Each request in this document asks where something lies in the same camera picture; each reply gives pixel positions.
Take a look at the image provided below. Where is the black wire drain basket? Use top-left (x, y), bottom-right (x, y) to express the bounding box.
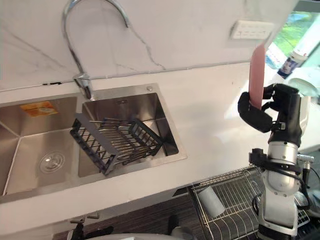
top-left (69, 112), bottom-right (164, 176)

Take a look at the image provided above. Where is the round metal drain strainer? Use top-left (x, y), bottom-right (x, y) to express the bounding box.
top-left (39, 151), bottom-right (66, 174)

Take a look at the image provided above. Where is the chrome gooseneck faucet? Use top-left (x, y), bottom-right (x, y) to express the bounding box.
top-left (61, 0), bottom-right (131, 101)

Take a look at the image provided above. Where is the wire dishwasher rack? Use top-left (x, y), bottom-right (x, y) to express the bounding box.
top-left (188, 164), bottom-right (311, 240)

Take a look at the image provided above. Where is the white bottle with blue label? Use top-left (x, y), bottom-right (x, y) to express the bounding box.
top-left (276, 48), bottom-right (307, 79)

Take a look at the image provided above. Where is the white wall outlet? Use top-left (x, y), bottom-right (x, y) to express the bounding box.
top-left (229, 19), bottom-right (275, 40)

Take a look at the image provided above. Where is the grey cup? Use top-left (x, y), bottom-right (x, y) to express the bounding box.
top-left (197, 186), bottom-right (225, 218)

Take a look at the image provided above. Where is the white round container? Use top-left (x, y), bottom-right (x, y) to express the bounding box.
top-left (286, 77), bottom-right (320, 99)

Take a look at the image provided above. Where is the grey robot torso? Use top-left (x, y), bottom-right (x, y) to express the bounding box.
top-left (86, 225), bottom-right (192, 240)

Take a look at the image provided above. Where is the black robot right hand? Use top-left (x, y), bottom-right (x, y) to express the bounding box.
top-left (237, 83), bottom-right (312, 148)

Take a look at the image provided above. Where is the stainless steel double sink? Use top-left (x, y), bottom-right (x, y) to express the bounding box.
top-left (0, 82), bottom-right (188, 196)

